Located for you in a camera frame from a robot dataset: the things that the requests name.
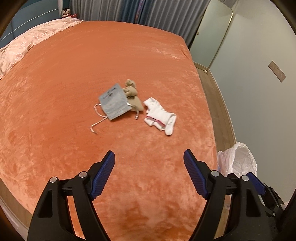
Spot white sock red trim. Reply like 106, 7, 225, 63
144, 97, 177, 136

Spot grey cloth pouch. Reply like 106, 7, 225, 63
98, 83, 132, 121

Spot white bag lined trash bin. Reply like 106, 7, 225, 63
217, 142, 257, 178

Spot orange velvet bed cover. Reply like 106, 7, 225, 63
0, 21, 219, 241

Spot pink quilt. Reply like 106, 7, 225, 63
1, 17, 83, 77

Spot gold framed floor mirror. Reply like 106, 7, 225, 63
190, 1, 233, 72

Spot grey blue curtain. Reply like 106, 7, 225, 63
70, 0, 210, 47

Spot toys on nightstand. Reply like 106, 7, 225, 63
61, 8, 77, 18

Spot blue upholstered headboard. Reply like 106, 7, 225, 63
1, 0, 61, 48

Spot brown wall switch panel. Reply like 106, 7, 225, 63
268, 61, 286, 82

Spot thin metal wire hook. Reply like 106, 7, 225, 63
90, 103, 110, 135

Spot beige drawstring sachet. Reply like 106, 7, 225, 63
123, 79, 144, 111

